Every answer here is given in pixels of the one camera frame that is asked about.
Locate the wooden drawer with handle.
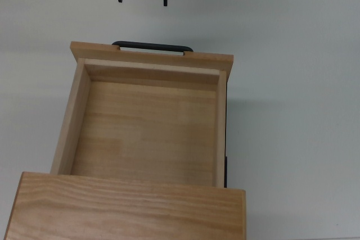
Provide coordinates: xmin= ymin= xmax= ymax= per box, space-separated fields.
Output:
xmin=49 ymin=40 xmax=235 ymax=189

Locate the wooden two-drawer cabinet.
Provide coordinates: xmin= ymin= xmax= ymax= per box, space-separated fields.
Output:
xmin=0 ymin=171 xmax=247 ymax=240

